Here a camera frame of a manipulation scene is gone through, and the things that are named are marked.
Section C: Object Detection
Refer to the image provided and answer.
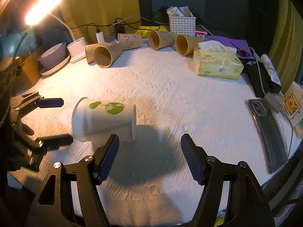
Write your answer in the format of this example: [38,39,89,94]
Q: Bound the brown paper cup centre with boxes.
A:
[148,31,176,51]

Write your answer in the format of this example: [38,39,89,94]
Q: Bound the white phone charger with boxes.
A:
[95,29,105,43]

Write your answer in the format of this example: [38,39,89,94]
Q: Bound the yellow snack bag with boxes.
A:
[135,25,168,38]

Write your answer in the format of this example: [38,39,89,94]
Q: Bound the white desk lamp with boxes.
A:
[25,0,87,64]

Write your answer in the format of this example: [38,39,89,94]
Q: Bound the brown paper cup back left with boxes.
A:
[85,43,104,64]

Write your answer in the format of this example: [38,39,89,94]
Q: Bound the brown paper cup front left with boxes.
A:
[93,42,123,68]

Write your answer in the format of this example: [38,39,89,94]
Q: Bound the purple bowl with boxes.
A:
[38,42,67,70]

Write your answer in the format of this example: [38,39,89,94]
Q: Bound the white tube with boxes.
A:
[261,54,281,86]

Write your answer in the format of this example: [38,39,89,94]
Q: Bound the yellow curtain right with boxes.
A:
[269,0,302,93]

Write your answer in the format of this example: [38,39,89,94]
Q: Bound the white plastic basket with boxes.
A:
[169,15,196,36]

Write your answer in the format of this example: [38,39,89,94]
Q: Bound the brown paper cup right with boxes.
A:
[175,34,204,56]

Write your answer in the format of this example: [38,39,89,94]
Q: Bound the white tablecloth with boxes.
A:
[9,43,303,226]

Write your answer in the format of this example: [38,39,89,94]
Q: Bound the black box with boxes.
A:
[244,61,281,98]

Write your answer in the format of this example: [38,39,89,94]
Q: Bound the yellow curtain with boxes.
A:
[269,0,302,93]
[59,0,140,43]

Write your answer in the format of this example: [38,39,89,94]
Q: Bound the white plate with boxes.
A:
[40,54,70,76]

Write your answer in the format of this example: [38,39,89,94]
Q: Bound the white paper cup green print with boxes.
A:
[71,97,137,142]

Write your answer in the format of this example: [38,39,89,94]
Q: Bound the white cartoon mug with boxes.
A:
[282,82,303,127]

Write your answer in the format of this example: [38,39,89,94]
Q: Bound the brown paper cup printed middle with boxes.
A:
[118,33,142,51]

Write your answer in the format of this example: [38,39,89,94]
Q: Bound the black power adapter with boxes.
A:
[114,24,125,34]

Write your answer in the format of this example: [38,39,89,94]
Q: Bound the yellow curtain left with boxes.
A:
[59,0,140,43]

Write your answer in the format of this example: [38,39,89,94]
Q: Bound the smartphone in clear case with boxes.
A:
[246,98,288,174]

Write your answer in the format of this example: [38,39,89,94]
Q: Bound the purple cloth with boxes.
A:
[205,35,253,59]

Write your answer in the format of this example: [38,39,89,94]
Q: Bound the pink small box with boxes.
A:
[195,30,208,40]

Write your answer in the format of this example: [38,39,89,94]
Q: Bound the yellow tissue box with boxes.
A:
[193,40,244,80]

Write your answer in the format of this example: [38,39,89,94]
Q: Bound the black scissors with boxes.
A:
[230,42,250,58]

